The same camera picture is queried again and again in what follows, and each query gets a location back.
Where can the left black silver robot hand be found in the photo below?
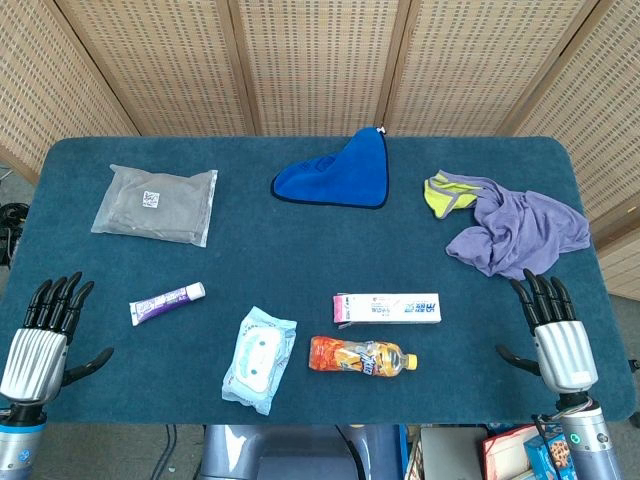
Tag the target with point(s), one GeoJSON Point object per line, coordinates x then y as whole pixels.
{"type": "Point", "coordinates": [35, 360]}

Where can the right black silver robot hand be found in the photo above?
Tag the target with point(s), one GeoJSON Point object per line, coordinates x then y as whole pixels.
{"type": "Point", "coordinates": [565, 355]}

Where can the purple toothpaste tube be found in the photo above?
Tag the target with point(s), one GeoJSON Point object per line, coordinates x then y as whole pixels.
{"type": "Point", "coordinates": [162, 303]}

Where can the white pink toothpaste box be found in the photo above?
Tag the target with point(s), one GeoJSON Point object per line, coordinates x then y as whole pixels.
{"type": "Point", "coordinates": [390, 309]}

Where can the blue chocolate chip cookie package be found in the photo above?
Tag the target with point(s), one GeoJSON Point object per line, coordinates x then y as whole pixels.
{"type": "Point", "coordinates": [550, 457]}

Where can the grey plastic bag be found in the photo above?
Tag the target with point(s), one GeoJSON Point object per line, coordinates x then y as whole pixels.
{"type": "Point", "coordinates": [155, 207]}

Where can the blue folded cloth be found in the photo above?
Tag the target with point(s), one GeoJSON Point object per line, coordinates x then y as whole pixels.
{"type": "Point", "coordinates": [345, 175]}

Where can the red-edged book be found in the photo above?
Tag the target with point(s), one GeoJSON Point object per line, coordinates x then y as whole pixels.
{"type": "Point", "coordinates": [502, 452]}

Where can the purple shirt with yellow-green trim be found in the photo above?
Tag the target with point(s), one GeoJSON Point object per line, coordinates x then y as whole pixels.
{"type": "Point", "coordinates": [520, 235]}

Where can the grey flat laptop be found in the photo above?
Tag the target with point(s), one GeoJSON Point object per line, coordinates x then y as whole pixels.
{"type": "Point", "coordinates": [450, 450]}

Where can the orange drink bottle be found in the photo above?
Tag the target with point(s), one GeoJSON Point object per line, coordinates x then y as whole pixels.
{"type": "Point", "coordinates": [355, 356]}

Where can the light blue wet wipes pack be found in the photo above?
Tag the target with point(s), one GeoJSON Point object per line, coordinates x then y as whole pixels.
{"type": "Point", "coordinates": [257, 362]}

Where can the grey-blue robot torso base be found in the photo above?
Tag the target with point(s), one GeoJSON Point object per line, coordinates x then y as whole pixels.
{"type": "Point", "coordinates": [280, 452]}

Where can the dark teal table cover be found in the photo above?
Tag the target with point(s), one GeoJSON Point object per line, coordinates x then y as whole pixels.
{"type": "Point", "coordinates": [310, 250]}

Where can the wooden lattice folding screen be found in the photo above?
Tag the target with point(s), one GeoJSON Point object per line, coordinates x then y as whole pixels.
{"type": "Point", "coordinates": [320, 60]}

